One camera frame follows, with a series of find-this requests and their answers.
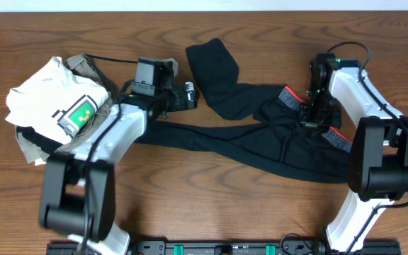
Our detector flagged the black leggings grey waistband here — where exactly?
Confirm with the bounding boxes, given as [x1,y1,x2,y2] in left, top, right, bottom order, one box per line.
[137,38,351,183]

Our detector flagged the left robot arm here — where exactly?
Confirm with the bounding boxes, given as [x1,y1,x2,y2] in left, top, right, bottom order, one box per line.
[39,81,199,254]

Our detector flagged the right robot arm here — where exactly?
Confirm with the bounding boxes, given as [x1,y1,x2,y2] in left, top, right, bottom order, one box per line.
[299,52,408,254]

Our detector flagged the olive green garment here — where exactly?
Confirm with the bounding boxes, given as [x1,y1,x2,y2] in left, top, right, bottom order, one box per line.
[16,54,113,165]

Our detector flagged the black garment under shirt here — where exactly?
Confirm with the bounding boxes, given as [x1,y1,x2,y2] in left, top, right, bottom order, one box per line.
[16,126,62,154]

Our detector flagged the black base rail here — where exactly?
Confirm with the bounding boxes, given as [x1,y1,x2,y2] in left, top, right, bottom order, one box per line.
[46,238,402,255]

